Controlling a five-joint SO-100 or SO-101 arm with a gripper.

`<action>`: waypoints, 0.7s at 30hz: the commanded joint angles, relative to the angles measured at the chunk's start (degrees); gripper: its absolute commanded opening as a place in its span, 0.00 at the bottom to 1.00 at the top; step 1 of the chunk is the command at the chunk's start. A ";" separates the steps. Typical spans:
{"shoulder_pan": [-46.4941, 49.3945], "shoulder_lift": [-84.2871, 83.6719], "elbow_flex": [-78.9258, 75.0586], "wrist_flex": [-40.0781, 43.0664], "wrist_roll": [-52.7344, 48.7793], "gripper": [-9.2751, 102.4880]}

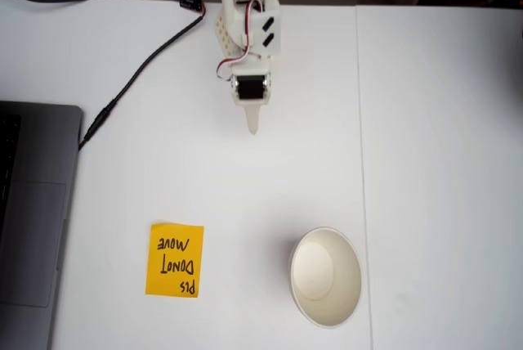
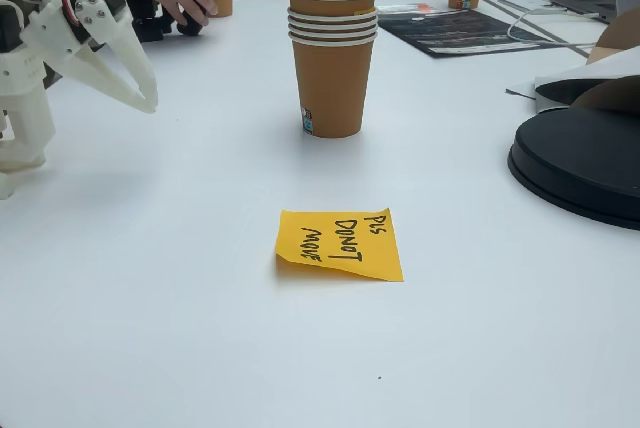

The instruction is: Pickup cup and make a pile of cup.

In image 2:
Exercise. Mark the black printed leaflet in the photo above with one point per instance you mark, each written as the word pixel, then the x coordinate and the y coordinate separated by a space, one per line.
pixel 465 30

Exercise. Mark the black round object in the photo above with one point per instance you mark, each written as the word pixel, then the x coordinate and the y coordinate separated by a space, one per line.
pixel 575 168

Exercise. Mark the white leaflet orange mark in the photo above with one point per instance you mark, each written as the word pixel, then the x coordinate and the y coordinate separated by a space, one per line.
pixel 422 8

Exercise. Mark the white paper sheet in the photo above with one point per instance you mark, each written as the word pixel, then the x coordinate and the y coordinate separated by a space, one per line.
pixel 560 79

